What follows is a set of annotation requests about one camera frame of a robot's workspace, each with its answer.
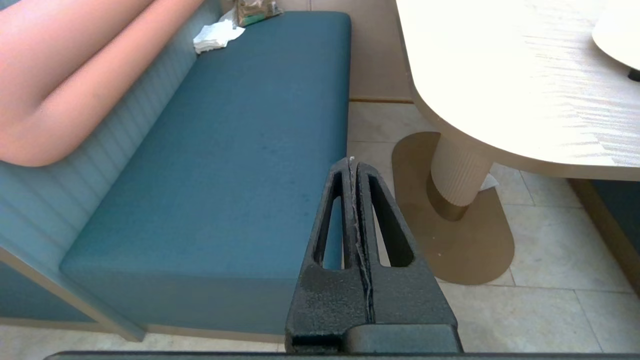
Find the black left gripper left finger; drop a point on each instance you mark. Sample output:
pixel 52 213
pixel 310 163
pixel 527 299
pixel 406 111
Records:
pixel 325 300

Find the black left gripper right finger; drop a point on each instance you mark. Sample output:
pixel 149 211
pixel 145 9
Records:
pixel 405 295

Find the clear water dispenser white base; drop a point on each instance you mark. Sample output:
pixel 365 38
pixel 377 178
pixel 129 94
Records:
pixel 620 30

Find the clear snack bag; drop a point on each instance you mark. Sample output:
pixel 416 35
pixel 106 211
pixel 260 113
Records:
pixel 255 11

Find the table pedestal with base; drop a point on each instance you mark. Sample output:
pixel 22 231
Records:
pixel 459 175

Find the crumpled white tissue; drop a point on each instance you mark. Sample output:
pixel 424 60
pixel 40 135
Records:
pixel 215 35

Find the pink bolster cushion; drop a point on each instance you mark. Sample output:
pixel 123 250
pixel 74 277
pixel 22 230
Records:
pixel 75 80

